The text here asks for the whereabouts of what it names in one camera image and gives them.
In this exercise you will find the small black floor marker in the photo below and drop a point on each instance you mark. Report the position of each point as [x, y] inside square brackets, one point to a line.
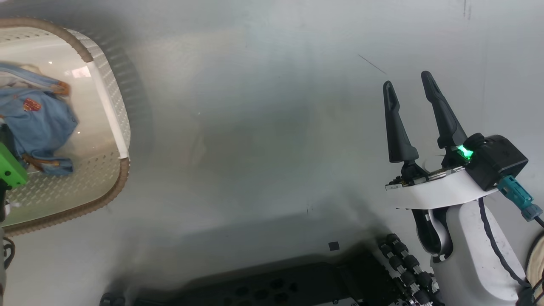
[334, 246]

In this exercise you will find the blue cartoon print garment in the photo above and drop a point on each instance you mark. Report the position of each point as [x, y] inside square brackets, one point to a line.
[38, 123]

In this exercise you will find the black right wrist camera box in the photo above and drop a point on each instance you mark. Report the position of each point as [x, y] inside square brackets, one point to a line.
[497, 161]

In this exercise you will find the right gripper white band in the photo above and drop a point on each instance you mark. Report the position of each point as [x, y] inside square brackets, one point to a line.
[442, 193]

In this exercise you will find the cream laundry basket brown rim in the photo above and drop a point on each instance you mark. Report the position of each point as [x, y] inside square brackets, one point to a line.
[97, 170]

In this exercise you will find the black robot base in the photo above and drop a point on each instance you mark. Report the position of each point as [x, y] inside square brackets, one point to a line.
[276, 284]

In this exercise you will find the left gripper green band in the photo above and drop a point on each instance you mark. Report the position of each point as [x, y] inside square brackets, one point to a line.
[10, 172]

